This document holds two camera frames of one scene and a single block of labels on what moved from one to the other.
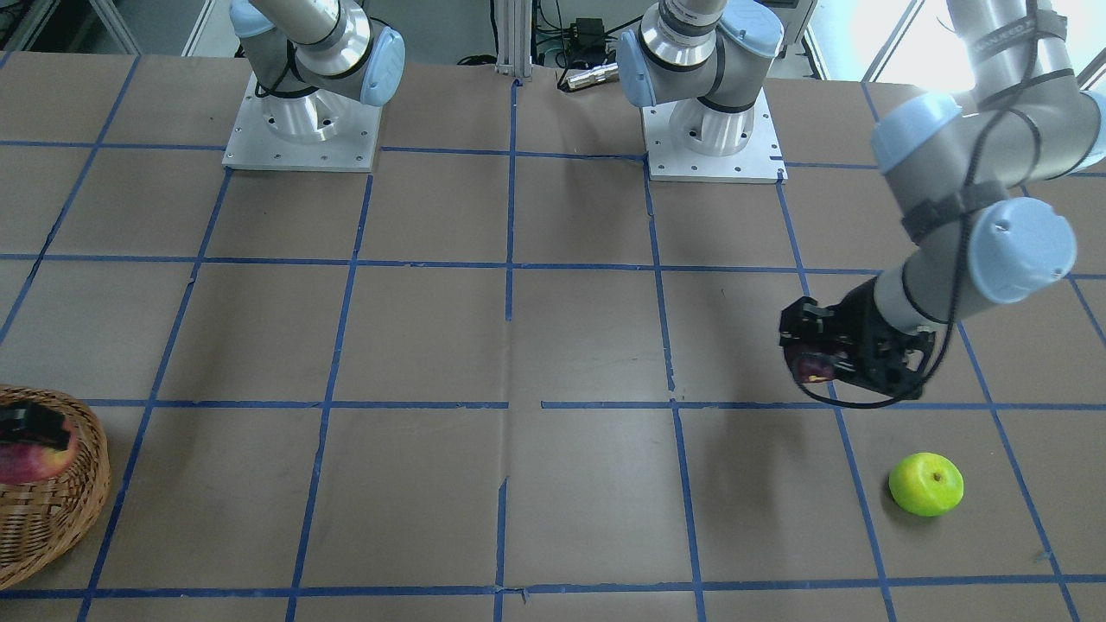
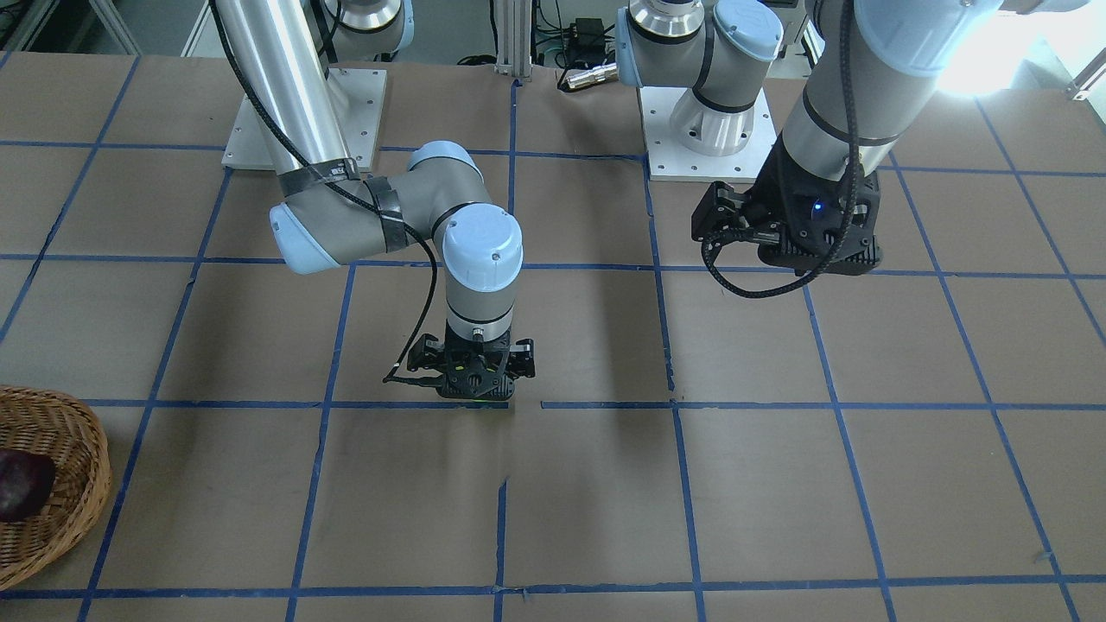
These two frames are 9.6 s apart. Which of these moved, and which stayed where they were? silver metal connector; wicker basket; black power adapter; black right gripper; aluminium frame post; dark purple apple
Moved: black right gripper; dark purple apple
Stayed: black power adapter; silver metal connector; aluminium frame post; wicker basket
